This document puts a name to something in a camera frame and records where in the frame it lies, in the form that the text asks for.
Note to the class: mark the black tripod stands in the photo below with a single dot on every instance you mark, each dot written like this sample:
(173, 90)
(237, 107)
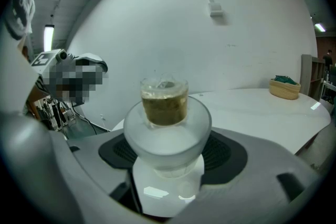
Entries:
(53, 112)

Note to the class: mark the person's white garment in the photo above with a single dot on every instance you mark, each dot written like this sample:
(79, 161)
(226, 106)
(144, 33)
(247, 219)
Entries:
(14, 73)

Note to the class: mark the long ceiling light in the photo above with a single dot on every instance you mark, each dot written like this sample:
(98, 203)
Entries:
(48, 38)
(320, 27)

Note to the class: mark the woven straw basket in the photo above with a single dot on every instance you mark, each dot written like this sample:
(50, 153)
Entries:
(284, 91)

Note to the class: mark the grey white hanging cloth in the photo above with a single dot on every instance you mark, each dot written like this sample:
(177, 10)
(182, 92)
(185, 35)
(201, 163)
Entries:
(22, 10)

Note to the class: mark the clear glass tea cup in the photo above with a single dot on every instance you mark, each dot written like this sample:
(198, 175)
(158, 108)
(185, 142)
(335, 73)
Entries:
(165, 107)

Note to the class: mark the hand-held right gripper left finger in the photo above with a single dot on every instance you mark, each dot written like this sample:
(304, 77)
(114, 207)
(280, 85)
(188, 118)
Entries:
(60, 178)

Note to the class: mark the head-worn camera mount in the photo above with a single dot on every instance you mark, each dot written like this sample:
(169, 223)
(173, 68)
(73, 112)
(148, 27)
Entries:
(46, 59)

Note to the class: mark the green cloth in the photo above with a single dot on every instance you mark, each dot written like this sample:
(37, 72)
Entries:
(286, 79)

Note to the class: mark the person's head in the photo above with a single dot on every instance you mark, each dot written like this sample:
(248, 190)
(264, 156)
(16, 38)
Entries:
(76, 78)

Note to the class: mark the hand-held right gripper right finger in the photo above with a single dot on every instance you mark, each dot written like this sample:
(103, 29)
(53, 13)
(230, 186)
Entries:
(252, 181)

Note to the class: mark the frosted glass small container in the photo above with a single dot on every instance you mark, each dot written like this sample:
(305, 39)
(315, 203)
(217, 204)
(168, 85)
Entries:
(168, 149)

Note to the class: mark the wooden shelf unit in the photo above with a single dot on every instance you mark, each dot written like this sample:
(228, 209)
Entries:
(311, 76)

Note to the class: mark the white wall junction box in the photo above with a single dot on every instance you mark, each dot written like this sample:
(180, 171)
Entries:
(216, 10)

